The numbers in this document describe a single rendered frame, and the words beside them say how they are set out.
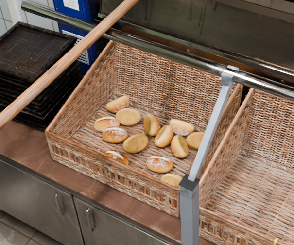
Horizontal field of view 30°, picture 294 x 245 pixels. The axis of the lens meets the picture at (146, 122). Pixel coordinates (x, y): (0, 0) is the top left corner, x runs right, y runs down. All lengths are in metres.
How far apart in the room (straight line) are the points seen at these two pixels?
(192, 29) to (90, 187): 0.66
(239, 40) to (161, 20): 0.30
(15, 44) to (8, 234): 0.91
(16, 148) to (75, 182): 0.30
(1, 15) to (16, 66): 0.58
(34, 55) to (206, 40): 0.65
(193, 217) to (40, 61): 0.88
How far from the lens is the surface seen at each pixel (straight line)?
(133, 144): 2.00
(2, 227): 2.68
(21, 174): 2.18
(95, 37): 1.56
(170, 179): 1.87
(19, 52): 2.15
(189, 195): 1.47
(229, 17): 1.86
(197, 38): 1.92
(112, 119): 2.09
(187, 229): 1.61
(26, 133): 2.20
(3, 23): 2.64
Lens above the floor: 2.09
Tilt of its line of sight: 45 degrees down
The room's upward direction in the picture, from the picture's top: 5 degrees counter-clockwise
